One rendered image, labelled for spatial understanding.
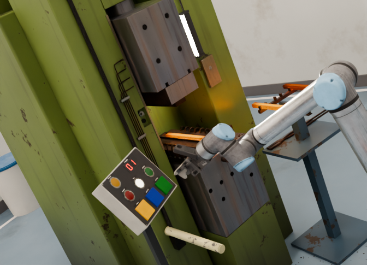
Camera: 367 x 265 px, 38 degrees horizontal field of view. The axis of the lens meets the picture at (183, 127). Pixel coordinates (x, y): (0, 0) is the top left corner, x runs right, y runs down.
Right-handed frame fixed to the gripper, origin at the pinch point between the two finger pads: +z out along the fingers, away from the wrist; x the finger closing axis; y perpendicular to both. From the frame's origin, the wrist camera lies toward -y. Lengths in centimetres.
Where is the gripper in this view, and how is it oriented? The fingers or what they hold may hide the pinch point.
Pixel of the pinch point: (175, 172)
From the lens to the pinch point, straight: 250.7
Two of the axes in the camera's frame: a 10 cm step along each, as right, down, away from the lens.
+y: 7.3, 6.8, 0.4
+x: 3.8, -4.6, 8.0
